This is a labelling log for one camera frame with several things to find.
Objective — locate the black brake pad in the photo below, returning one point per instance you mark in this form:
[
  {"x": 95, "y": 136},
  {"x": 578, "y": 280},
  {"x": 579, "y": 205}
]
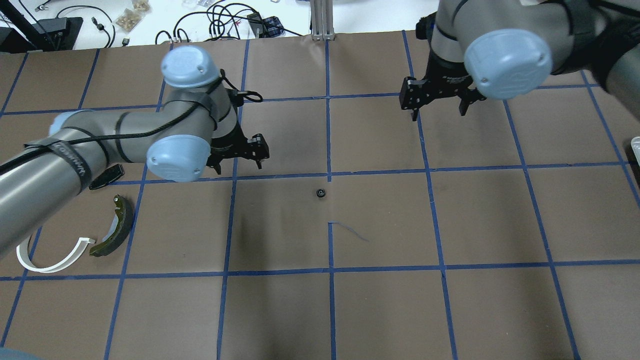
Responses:
[{"x": 109, "y": 176}]

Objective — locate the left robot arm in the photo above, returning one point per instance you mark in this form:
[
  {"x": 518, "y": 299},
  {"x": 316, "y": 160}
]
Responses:
[{"x": 196, "y": 128}]

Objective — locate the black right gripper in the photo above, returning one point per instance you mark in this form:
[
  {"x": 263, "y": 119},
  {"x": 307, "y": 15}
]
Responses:
[{"x": 446, "y": 82}]

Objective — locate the aluminium frame post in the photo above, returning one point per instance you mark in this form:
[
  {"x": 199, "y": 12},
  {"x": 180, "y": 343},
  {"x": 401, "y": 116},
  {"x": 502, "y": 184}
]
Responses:
[{"x": 322, "y": 20}]

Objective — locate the curved brake shoe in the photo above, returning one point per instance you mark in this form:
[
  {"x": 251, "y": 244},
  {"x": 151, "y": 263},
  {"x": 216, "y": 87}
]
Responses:
[{"x": 119, "y": 230}]

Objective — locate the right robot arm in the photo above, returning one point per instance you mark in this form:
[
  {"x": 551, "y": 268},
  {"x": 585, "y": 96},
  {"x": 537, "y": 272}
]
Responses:
[{"x": 501, "y": 49}]

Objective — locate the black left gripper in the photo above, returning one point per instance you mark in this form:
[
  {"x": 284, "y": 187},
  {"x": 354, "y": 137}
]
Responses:
[{"x": 233, "y": 144}]

